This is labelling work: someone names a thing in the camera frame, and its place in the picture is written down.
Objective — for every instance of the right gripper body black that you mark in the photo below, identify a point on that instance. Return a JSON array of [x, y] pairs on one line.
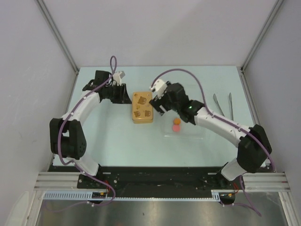
[[164, 102]]

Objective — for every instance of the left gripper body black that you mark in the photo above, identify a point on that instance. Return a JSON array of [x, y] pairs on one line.
[[116, 94]]

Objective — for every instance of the silver tin lid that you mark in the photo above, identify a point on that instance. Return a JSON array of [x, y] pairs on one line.
[[141, 106]]

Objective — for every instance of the metal tongs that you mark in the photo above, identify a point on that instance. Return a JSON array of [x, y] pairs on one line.
[[228, 103]]

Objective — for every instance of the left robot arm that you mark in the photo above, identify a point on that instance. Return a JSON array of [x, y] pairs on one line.
[[67, 139]]

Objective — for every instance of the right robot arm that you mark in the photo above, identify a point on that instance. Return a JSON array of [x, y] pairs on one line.
[[252, 142]]

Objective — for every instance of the orange flower cookie lower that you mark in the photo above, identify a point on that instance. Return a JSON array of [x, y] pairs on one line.
[[177, 121]]

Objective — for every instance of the gold cookie tin box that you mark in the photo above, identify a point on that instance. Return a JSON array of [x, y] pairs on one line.
[[140, 120]]

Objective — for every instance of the pink sandwich cookie lower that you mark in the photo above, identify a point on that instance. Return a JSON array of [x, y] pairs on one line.
[[176, 128]]

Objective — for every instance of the clear plastic tray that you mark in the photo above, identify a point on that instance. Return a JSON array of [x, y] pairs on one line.
[[188, 135]]

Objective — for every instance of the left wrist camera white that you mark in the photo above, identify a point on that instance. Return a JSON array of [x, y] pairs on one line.
[[117, 78]]

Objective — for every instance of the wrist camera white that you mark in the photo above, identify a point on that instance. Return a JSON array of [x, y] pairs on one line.
[[117, 78], [158, 87]]

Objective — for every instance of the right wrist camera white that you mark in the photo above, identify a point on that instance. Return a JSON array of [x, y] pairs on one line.
[[158, 87]]

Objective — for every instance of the right corner frame post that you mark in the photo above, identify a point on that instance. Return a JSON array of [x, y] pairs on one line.
[[266, 26]]

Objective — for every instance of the corner frame post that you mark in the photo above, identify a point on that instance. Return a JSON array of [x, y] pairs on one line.
[[266, 26], [57, 34]]

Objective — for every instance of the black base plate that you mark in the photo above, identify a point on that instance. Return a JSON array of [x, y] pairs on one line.
[[158, 180]]

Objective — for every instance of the left corner frame post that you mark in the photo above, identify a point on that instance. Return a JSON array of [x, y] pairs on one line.
[[57, 34]]

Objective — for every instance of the white slotted cable duct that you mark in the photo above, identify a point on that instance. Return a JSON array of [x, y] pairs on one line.
[[206, 196]]

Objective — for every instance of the aluminium frame rail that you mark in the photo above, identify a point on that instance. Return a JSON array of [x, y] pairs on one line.
[[258, 182]]

